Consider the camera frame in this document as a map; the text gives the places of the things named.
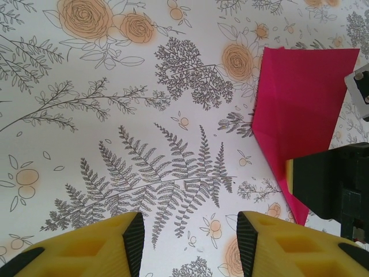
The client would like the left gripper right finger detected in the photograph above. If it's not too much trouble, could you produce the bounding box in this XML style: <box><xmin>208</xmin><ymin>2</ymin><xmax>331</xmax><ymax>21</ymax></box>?
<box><xmin>235</xmin><ymin>211</ymin><xmax>369</xmax><ymax>277</ymax></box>

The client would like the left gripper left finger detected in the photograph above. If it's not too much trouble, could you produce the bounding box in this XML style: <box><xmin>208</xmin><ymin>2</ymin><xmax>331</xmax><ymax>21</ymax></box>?
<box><xmin>0</xmin><ymin>212</ymin><xmax>145</xmax><ymax>277</ymax></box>

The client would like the magenta cloth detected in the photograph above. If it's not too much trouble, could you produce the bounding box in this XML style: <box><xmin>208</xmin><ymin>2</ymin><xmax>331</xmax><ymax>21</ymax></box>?
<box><xmin>250</xmin><ymin>46</ymin><xmax>361</xmax><ymax>226</ymax></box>

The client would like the floral table cover sheet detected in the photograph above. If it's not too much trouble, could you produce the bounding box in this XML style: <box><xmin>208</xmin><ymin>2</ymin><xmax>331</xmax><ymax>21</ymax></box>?
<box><xmin>0</xmin><ymin>0</ymin><xmax>369</xmax><ymax>277</ymax></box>

